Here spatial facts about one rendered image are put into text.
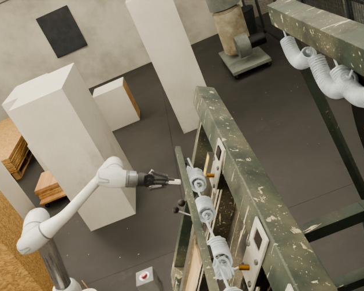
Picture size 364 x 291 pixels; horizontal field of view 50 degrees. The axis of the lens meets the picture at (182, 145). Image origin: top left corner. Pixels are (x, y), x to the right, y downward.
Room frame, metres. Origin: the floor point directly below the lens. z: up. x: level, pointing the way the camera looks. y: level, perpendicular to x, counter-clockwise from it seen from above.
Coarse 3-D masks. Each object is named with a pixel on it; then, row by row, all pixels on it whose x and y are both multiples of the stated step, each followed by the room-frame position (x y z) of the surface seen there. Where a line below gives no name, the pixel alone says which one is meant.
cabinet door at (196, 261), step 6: (198, 252) 1.56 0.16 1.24; (192, 258) 1.62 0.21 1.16; (198, 258) 1.52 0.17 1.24; (192, 264) 1.60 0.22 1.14; (198, 264) 1.50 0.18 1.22; (192, 270) 1.58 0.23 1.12; (198, 270) 1.48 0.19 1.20; (192, 276) 1.56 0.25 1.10; (192, 282) 1.54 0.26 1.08; (186, 288) 1.63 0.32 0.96; (192, 288) 1.52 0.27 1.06
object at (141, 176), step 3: (138, 174) 1.80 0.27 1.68; (141, 174) 1.80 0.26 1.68; (144, 174) 1.80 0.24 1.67; (147, 174) 1.80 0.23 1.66; (150, 174) 1.81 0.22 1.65; (138, 177) 1.78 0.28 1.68; (141, 177) 1.78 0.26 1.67; (144, 177) 1.80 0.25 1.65; (147, 177) 1.79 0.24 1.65; (150, 177) 1.79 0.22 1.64; (153, 177) 1.79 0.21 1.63; (138, 180) 1.77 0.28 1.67; (141, 180) 1.77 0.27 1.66; (144, 180) 1.80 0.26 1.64; (147, 180) 1.79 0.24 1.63; (138, 183) 1.77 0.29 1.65; (141, 183) 1.77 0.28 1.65; (144, 183) 1.80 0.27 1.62; (147, 186) 1.80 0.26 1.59
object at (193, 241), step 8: (208, 152) 1.65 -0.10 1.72; (208, 160) 1.62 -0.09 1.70; (208, 168) 1.61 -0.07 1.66; (208, 184) 1.61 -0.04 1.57; (208, 192) 1.61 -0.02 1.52; (192, 232) 1.65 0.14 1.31; (192, 240) 1.63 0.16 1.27; (192, 248) 1.63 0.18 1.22; (184, 264) 1.68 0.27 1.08; (184, 272) 1.65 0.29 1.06; (184, 280) 1.64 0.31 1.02; (184, 288) 1.64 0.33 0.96
